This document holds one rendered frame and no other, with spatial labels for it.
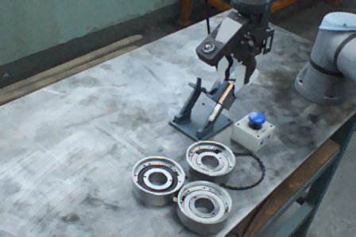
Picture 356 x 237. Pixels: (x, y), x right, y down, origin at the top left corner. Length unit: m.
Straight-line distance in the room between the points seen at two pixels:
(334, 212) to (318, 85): 1.00
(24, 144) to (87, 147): 0.14
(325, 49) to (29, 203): 0.81
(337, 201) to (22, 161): 1.58
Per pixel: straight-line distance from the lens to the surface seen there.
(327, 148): 1.57
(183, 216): 0.85
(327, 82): 1.28
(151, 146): 1.03
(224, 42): 0.86
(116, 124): 1.08
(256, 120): 1.04
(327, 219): 2.14
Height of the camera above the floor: 1.48
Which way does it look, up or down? 38 degrees down
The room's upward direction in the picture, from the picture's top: 8 degrees clockwise
